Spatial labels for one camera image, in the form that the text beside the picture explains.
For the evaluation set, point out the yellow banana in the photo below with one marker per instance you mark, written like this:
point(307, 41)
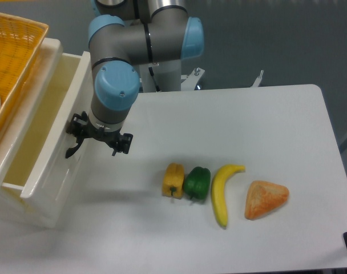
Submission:
point(218, 192)

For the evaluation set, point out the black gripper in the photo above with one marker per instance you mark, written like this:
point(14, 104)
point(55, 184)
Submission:
point(81, 126)

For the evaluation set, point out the yellow woven basket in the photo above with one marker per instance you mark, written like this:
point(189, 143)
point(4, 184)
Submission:
point(20, 41)

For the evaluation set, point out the yellow bell pepper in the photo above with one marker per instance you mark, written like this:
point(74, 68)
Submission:
point(173, 180)

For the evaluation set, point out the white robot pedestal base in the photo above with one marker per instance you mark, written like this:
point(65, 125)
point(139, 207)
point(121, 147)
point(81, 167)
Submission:
point(194, 75)

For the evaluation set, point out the triangular orange bread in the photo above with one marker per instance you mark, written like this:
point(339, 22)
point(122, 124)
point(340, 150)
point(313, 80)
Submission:
point(263, 197)

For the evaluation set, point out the black top drawer handle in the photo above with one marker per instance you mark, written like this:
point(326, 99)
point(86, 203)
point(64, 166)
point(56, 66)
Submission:
point(72, 150)

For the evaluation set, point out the white drawer cabinet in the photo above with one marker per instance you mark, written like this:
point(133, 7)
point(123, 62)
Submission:
point(31, 95)

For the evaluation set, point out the green bell pepper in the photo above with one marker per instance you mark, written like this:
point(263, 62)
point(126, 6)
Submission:
point(197, 183)

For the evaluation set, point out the white drawer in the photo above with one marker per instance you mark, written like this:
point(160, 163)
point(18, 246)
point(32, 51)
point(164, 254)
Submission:
point(40, 178)

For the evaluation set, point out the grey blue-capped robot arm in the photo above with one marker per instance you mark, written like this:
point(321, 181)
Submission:
point(122, 35)

